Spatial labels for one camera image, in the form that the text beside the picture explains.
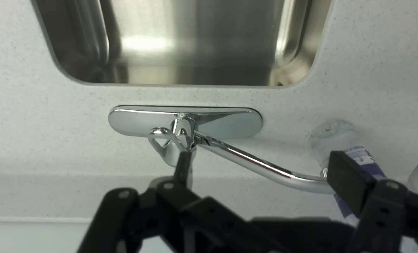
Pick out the chrome sink faucet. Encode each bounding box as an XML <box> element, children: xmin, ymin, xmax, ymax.
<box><xmin>109</xmin><ymin>104</ymin><xmax>333</xmax><ymax>194</ymax></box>

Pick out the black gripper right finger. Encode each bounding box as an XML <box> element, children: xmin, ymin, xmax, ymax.
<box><xmin>327</xmin><ymin>150</ymin><xmax>418</xmax><ymax>253</ymax></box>

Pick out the stainless steel sink basin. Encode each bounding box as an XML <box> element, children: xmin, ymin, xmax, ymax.
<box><xmin>31</xmin><ymin>0</ymin><xmax>335</xmax><ymax>87</ymax></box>

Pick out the clear smartwater bottle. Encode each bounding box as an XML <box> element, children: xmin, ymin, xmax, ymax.
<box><xmin>309</xmin><ymin>119</ymin><xmax>389</xmax><ymax>219</ymax></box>

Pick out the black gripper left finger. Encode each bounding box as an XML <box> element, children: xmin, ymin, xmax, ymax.
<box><xmin>78</xmin><ymin>152</ymin><xmax>247</xmax><ymax>253</ymax></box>

